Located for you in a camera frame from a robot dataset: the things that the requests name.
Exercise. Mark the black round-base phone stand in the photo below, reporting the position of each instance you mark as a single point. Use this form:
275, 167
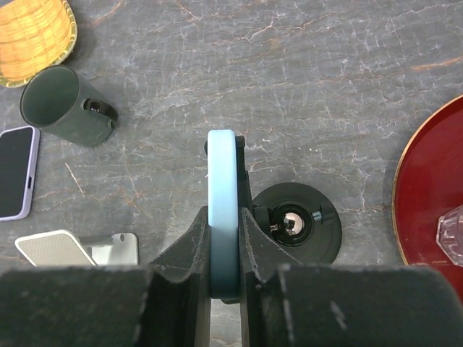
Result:
286, 223

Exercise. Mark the white phone stand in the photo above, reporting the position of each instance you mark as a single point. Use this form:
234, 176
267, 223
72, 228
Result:
62, 248

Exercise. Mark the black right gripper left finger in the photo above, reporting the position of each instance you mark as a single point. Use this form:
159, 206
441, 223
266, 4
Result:
164, 303

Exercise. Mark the blue-cased phone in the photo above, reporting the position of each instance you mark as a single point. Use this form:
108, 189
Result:
223, 214

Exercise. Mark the red round tray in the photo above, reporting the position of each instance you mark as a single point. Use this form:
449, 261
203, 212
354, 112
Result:
427, 184

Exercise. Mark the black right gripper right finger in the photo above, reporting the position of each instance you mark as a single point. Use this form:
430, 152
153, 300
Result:
284, 303

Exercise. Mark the yellow woven bamboo basket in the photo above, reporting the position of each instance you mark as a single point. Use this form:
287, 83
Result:
34, 35

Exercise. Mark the clear drinking glass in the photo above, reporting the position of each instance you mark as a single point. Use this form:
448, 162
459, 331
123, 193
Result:
449, 235

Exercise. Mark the dark green mug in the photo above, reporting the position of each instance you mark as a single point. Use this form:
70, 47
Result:
60, 102

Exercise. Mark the lavender-cased phone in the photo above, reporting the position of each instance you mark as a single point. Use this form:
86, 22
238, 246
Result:
19, 154

